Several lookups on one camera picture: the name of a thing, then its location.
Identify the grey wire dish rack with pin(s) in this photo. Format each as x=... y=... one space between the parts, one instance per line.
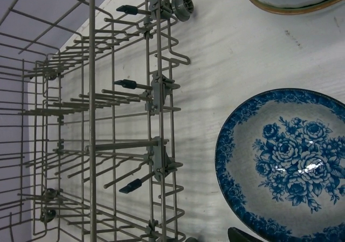
x=87 y=120

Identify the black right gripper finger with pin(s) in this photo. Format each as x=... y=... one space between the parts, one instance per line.
x=237 y=235

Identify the blue floral bowl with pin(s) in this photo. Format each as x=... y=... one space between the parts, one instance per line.
x=279 y=162

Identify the white ribbed bowl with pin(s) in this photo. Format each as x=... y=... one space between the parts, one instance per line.
x=295 y=7

